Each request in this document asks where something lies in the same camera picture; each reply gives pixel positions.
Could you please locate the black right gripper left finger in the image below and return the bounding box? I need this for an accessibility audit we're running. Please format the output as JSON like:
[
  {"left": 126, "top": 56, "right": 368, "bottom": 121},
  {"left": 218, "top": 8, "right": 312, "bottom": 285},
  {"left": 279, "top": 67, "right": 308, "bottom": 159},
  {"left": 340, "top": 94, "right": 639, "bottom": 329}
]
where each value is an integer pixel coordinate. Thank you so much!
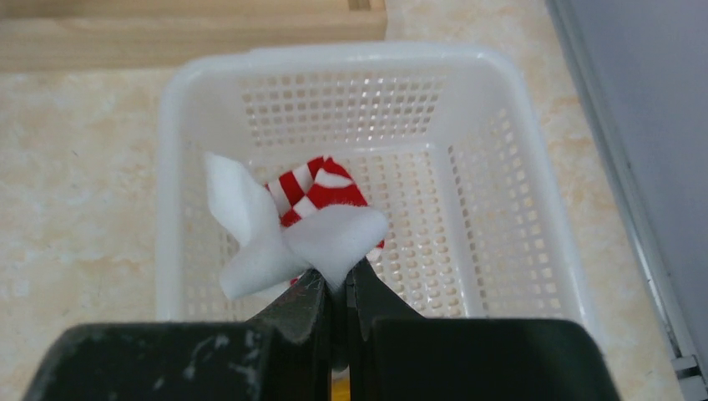
[{"left": 25, "top": 270, "right": 331, "bottom": 400}]

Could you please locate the white perforated plastic basket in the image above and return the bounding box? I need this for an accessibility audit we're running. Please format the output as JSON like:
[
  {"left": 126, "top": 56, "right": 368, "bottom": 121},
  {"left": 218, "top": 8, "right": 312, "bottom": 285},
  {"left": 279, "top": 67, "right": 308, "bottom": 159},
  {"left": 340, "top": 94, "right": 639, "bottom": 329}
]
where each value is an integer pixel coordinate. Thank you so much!
[{"left": 155, "top": 42, "right": 603, "bottom": 341}]

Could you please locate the wooden hanger stand frame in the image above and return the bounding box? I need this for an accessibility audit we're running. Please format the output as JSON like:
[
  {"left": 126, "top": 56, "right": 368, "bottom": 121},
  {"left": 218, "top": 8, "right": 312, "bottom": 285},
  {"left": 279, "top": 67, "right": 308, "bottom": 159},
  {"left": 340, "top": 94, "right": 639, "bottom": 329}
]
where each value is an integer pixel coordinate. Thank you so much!
[{"left": 1, "top": 0, "right": 388, "bottom": 73}]

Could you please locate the red white striped sock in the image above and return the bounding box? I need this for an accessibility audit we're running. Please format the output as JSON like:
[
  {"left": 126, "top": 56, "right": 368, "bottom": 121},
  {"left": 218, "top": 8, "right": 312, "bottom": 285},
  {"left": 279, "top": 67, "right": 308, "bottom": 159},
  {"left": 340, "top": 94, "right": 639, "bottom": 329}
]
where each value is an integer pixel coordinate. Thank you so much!
[{"left": 265, "top": 155, "right": 368, "bottom": 227}]

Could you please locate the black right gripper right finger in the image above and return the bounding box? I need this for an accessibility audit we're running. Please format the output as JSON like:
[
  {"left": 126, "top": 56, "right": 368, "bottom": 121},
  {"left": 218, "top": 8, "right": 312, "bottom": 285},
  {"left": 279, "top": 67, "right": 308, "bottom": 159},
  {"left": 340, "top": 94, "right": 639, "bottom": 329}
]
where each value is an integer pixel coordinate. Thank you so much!
[{"left": 346, "top": 261, "right": 620, "bottom": 400}]

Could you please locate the mustard yellow sock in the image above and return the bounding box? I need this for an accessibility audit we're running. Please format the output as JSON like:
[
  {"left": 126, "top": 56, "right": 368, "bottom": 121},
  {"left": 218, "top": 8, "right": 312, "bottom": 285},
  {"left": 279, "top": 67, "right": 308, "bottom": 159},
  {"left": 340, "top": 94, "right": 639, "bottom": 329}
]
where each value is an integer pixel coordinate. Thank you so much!
[{"left": 331, "top": 378, "right": 351, "bottom": 401}]

